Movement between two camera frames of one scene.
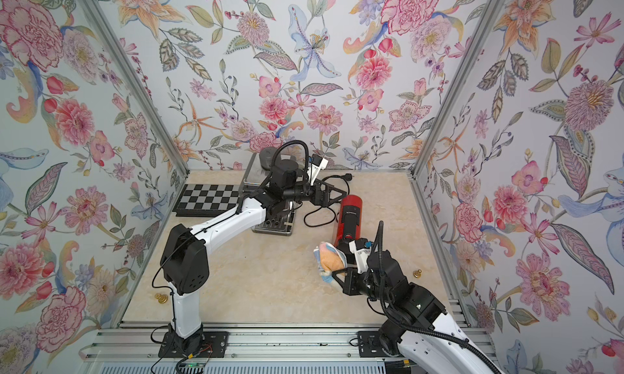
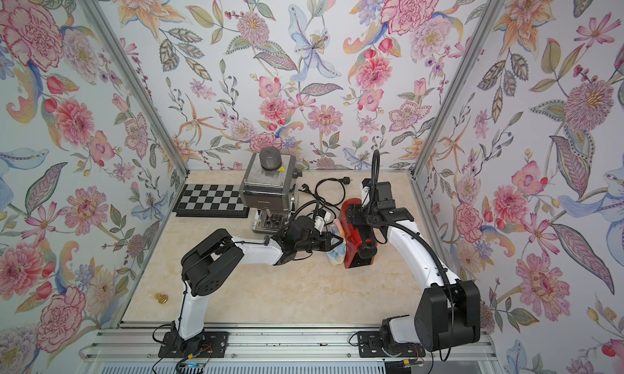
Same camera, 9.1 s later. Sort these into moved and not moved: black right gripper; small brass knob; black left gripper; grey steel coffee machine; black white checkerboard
Moved: black left gripper; black right gripper
Not moved: small brass knob; grey steel coffee machine; black white checkerboard
